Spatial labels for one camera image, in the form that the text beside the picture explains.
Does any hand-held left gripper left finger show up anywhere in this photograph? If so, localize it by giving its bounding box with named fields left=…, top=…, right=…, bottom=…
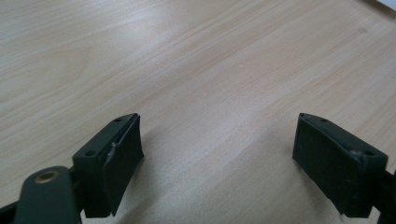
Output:
left=72, top=113, right=145, bottom=218

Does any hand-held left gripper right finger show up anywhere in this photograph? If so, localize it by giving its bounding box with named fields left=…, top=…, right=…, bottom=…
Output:
left=291, top=112, right=389, bottom=218

